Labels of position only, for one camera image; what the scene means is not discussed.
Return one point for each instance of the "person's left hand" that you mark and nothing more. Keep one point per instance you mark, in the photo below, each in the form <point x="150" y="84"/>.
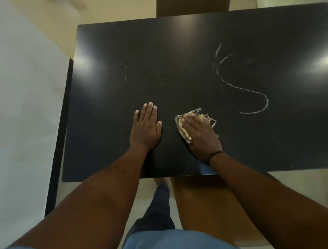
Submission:
<point x="146" y="130"/>

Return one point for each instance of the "person's left forearm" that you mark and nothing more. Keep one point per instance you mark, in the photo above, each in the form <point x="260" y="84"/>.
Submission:
<point x="84" y="202"/>

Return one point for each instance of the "person's dark trousers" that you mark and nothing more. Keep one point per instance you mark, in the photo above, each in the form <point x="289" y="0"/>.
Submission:
<point x="157" y="210"/>

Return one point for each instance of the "person's right forearm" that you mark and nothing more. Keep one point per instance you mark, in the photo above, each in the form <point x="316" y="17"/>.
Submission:
<point x="276" y="202"/>

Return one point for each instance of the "black chalk-marked table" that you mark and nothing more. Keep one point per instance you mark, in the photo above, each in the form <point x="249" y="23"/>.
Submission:
<point x="115" y="115"/>

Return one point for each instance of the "person's blue shirt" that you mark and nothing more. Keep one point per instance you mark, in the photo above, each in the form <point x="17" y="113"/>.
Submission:
<point x="179" y="241"/>

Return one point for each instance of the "person's right hand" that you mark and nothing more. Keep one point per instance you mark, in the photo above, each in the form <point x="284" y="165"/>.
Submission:
<point x="205" y="141"/>

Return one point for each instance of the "tan moulded chair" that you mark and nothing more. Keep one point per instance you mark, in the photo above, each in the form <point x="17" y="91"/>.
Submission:
<point x="205" y="205"/>
<point x="192" y="7"/>

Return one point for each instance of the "striped fringed cloth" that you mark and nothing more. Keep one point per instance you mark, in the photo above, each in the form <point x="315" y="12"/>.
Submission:
<point x="179" y="124"/>

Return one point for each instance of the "black wristband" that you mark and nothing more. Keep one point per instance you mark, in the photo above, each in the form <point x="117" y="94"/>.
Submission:
<point x="214" y="153"/>

